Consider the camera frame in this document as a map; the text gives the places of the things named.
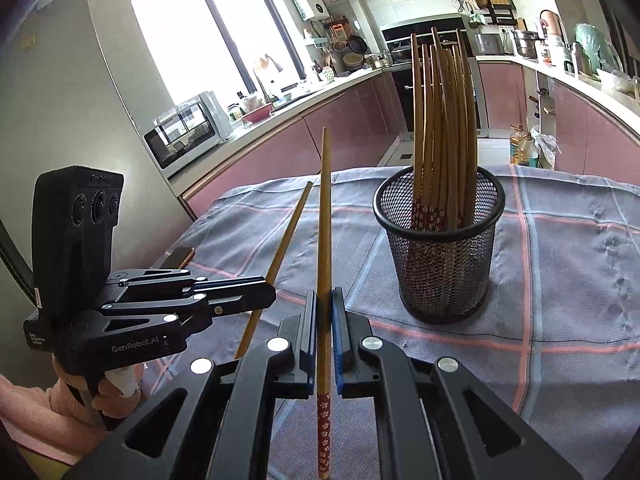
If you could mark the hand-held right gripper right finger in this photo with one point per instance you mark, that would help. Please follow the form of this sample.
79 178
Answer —
336 332

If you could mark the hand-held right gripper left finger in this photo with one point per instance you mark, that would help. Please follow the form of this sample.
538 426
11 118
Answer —
312 332

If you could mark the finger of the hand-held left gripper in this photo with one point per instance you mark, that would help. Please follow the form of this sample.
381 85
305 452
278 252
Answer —
160 279
235 300

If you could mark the wooden chopstick red floral end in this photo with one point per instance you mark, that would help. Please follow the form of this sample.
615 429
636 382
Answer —
324 235
285 245

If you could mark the black mesh utensil holder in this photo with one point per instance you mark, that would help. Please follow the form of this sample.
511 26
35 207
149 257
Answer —
440 280

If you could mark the bundle of wooden chopsticks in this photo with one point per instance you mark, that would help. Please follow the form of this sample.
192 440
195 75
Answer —
440 135

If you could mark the person's left forearm pink sleeve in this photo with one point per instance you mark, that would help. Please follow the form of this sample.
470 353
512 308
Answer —
40 420

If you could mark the person's left hand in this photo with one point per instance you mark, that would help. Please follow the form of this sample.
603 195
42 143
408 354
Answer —
112 402

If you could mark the black smartphone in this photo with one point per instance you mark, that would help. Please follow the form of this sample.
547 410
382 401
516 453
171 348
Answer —
180 257

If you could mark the pink base cabinets long run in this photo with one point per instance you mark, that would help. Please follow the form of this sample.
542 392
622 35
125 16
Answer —
300 150

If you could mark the white toaster oven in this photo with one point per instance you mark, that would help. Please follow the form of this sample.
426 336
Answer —
210 120

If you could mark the red bowl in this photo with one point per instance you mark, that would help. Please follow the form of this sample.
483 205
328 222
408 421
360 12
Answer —
257 112

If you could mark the blue plaid tablecloth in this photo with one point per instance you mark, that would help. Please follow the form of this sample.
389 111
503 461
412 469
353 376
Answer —
560 310

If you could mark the kitchen faucet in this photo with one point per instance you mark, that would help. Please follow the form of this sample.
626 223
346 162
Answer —
267 77

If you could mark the kitchen window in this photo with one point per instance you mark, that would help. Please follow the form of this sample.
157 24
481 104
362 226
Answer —
170 50

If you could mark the built-in black oven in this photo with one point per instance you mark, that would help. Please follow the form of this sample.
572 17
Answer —
400 95

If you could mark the yellow cooking oil bottle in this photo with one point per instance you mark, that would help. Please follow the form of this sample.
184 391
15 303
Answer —
519 147

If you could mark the black frying pan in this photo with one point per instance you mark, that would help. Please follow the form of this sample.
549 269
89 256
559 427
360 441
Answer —
357 44

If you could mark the black wok with lid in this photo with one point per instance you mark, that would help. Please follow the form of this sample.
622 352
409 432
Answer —
400 54

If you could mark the black range hood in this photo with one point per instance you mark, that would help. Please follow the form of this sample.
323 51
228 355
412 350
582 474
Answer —
397 35

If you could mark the pink base cabinets short run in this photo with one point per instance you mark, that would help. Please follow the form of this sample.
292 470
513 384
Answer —
585 130

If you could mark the steel countertop appliance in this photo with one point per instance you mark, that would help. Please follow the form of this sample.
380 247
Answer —
488 44

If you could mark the steel stock pot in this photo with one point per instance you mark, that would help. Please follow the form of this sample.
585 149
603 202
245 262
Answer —
524 42

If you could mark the steel vacuum flask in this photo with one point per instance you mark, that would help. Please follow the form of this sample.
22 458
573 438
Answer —
580 60

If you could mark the pink electric kettle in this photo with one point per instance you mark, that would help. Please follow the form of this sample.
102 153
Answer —
551 25

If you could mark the white bowl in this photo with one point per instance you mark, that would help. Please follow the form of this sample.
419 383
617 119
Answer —
615 80

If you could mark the green covered appliance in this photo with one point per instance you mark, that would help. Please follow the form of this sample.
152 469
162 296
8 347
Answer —
597 45

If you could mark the black wall rack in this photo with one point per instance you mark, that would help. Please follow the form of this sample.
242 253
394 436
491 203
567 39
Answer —
500 12

